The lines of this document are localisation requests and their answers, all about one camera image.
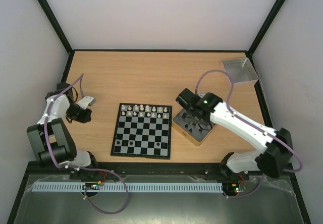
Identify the light blue slotted cable duct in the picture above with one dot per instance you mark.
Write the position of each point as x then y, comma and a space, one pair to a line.
130, 187

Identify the folding chess board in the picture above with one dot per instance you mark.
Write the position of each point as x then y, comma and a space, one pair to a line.
145, 125

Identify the empty silver tin lid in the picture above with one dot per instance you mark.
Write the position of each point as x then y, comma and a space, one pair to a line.
241, 71

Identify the gold tin with chess pieces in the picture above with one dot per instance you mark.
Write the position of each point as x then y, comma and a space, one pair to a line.
193, 127

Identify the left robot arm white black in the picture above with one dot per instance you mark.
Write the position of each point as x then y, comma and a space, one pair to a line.
51, 142

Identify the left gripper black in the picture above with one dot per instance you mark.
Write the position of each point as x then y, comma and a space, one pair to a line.
85, 118

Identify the black aluminium frame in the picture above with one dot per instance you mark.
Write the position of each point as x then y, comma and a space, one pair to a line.
160, 168

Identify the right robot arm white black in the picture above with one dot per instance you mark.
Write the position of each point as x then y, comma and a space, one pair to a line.
273, 148

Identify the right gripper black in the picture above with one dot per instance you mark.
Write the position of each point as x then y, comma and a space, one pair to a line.
185, 100

